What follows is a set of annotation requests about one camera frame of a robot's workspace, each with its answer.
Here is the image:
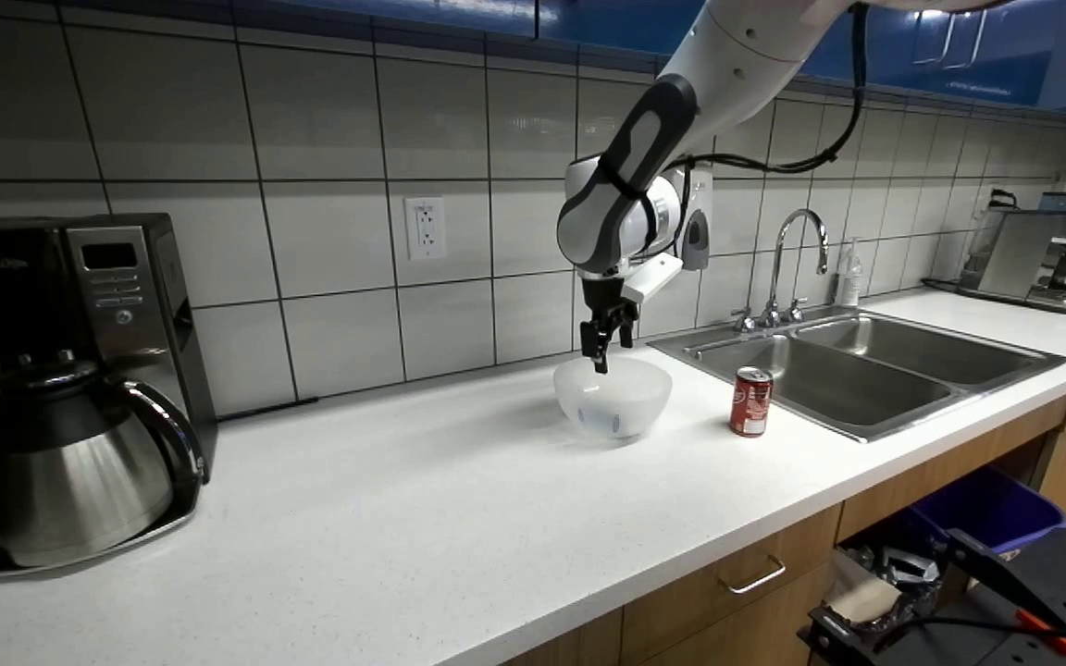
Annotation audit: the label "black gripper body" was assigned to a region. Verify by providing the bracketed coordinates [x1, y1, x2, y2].
[576, 271, 643, 348]

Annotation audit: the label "translucent plastic bowl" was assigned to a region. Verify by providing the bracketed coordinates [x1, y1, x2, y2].
[553, 351, 676, 447]

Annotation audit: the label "red soda can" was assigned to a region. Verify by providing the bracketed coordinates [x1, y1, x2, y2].
[729, 363, 779, 442]

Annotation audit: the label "chrome gooseneck faucet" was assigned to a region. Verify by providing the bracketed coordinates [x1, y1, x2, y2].
[764, 205, 834, 328]

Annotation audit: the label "clear soap bottle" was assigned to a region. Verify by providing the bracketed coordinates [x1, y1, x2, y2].
[831, 253, 866, 310]

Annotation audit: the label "stainless steel double sink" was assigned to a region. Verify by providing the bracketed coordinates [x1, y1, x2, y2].
[653, 306, 1066, 443]

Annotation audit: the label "wooden base cabinets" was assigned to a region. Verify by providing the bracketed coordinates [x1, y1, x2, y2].
[507, 365, 1066, 666]

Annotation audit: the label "blue plastic bin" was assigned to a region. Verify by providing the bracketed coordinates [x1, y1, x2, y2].
[908, 468, 1066, 563]

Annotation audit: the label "silver espresso machine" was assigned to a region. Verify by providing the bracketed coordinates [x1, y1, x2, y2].
[923, 185, 1066, 320]

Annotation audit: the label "black drip coffee maker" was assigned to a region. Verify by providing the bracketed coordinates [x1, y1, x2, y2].
[0, 213, 224, 585]

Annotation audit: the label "black cart with orange clamp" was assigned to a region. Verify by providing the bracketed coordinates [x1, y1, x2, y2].
[795, 526, 1066, 666]

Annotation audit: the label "stainless steel coffee carafe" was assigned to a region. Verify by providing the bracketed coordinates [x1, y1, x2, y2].
[0, 357, 210, 571]

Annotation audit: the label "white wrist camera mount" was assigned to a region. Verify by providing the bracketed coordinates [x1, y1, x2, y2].
[622, 253, 689, 310]

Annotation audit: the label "white wall soap dispenser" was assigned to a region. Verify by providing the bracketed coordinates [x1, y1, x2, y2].
[676, 162, 718, 274]

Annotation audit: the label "white wall power outlet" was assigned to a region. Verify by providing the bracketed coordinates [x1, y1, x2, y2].
[402, 198, 452, 264]

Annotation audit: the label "metal drawer handle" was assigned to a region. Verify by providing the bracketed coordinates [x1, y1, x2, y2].
[721, 554, 791, 599]

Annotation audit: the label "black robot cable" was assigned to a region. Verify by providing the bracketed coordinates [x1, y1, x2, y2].
[667, 0, 874, 177]

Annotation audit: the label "blue wall cabinets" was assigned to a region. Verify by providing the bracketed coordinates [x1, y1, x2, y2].
[63, 0, 1066, 124]

